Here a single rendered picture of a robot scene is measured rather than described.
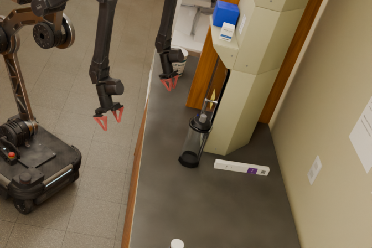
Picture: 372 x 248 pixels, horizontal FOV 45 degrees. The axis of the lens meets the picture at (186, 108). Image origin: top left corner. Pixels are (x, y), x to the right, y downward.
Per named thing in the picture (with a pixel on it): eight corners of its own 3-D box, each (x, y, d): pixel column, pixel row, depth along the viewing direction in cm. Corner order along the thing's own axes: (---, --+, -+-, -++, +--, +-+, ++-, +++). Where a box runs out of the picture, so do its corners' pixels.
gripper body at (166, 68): (179, 72, 241) (176, 58, 239) (169, 78, 234) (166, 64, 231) (169, 72, 245) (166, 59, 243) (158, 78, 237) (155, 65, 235)
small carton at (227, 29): (230, 37, 199) (234, 25, 195) (230, 41, 194) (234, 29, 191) (220, 34, 198) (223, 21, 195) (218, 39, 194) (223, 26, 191)
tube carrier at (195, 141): (201, 155, 215) (214, 120, 204) (198, 170, 206) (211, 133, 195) (180, 149, 216) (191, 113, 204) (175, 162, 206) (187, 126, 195)
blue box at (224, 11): (231, 21, 214) (237, 4, 210) (233, 30, 206) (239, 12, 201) (211, 16, 213) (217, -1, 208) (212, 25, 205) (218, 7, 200)
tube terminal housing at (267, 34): (244, 123, 251) (296, -7, 209) (251, 161, 224) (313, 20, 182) (201, 114, 247) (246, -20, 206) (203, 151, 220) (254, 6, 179)
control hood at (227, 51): (226, 38, 222) (232, 20, 217) (232, 70, 195) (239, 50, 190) (204, 33, 220) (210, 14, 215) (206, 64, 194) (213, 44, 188)
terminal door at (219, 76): (203, 108, 244) (225, 42, 222) (205, 142, 218) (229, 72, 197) (201, 107, 244) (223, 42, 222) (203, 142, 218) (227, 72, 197)
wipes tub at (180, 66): (182, 68, 285) (188, 48, 277) (182, 79, 274) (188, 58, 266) (162, 64, 283) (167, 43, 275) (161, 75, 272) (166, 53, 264)
